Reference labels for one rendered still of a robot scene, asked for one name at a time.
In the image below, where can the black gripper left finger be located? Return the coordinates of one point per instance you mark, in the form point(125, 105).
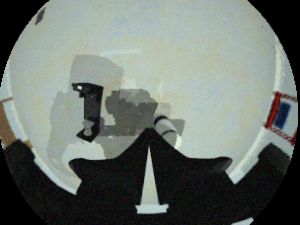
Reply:
point(124, 171)

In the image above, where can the black flat rectangular plate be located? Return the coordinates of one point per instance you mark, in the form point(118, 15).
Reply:
point(40, 15)

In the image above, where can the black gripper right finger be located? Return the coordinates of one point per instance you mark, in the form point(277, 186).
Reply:
point(172, 169)

